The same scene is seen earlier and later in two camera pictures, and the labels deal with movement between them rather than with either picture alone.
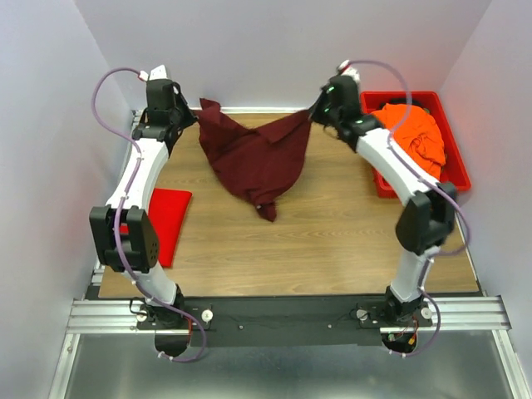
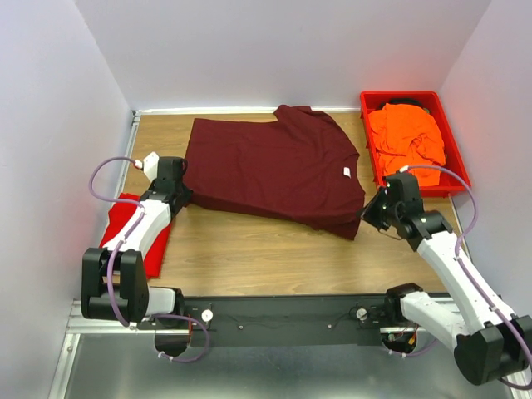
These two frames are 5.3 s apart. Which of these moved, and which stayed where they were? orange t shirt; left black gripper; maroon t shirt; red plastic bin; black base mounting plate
Moved: maroon t shirt; left black gripper
Stayed: black base mounting plate; orange t shirt; red plastic bin
